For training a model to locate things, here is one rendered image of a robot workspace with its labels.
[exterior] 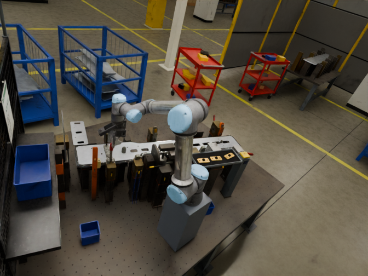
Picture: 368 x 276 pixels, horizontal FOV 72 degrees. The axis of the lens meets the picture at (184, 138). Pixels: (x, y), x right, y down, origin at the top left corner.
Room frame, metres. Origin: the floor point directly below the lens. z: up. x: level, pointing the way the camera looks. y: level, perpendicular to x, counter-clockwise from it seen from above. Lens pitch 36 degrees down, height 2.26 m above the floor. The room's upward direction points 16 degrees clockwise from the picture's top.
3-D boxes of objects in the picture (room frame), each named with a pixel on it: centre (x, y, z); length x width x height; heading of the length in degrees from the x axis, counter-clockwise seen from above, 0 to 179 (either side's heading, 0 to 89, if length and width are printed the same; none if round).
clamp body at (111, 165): (1.17, 0.40, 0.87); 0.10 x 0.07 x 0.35; 33
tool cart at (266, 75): (5.52, -1.25, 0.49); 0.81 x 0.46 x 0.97; 131
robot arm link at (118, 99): (1.21, 0.41, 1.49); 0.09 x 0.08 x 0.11; 61
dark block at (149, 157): (1.27, 0.18, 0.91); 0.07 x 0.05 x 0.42; 33
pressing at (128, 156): (1.59, 0.10, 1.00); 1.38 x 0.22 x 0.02; 123
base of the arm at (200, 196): (1.06, -0.13, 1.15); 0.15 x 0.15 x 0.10
